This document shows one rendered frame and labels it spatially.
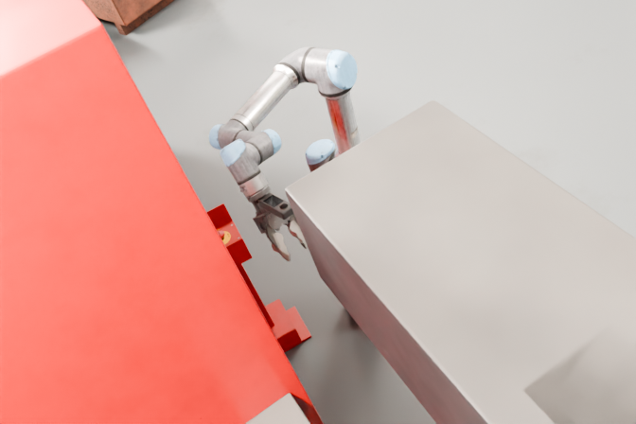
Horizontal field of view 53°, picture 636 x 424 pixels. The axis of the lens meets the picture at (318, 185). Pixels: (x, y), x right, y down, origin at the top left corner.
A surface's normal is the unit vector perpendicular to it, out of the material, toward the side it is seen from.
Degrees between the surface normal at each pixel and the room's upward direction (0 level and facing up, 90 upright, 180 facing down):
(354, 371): 0
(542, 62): 0
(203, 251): 90
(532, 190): 0
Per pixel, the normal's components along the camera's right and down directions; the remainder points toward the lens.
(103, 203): 0.50, 0.50
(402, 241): -0.25, -0.69
